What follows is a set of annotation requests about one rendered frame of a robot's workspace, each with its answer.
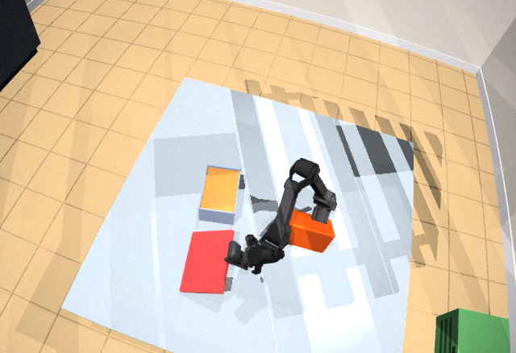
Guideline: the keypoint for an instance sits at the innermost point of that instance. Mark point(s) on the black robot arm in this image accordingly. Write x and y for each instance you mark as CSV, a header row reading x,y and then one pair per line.
x,y
264,252

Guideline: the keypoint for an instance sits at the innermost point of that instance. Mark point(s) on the red rectangular lid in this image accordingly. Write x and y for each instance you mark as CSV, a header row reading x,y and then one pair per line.
x,y
205,269

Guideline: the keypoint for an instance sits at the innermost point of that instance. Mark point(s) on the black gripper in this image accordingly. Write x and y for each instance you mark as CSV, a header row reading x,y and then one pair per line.
x,y
239,258

